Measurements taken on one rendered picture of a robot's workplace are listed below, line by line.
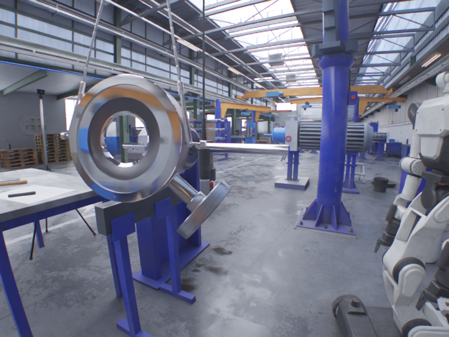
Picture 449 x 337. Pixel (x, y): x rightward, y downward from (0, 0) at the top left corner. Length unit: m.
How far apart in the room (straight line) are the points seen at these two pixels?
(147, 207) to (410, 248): 1.30
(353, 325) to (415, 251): 0.55
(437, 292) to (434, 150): 0.54
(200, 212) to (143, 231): 1.30
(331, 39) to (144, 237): 2.78
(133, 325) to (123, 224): 0.64
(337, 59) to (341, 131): 0.86
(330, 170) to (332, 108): 0.76
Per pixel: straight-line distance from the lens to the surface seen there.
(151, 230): 1.76
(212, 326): 1.62
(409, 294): 1.27
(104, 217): 1.12
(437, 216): 1.15
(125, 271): 1.32
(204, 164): 0.80
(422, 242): 1.22
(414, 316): 1.44
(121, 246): 1.24
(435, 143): 1.13
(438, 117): 1.12
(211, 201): 0.56
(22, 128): 13.24
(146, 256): 1.93
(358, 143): 4.89
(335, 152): 2.91
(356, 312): 1.57
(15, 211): 1.32
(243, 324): 1.64
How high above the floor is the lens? 1.20
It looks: 9 degrees down
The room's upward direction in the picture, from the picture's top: straight up
